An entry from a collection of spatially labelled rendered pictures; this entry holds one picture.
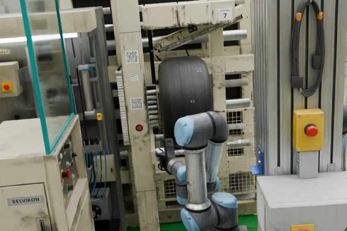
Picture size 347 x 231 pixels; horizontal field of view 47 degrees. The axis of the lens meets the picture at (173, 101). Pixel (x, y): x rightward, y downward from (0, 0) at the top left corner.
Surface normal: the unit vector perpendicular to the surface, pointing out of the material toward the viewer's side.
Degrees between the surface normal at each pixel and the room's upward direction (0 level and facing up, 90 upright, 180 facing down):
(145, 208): 90
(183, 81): 50
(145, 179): 90
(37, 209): 90
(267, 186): 0
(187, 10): 90
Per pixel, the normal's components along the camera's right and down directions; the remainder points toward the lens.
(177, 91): 0.02, -0.23
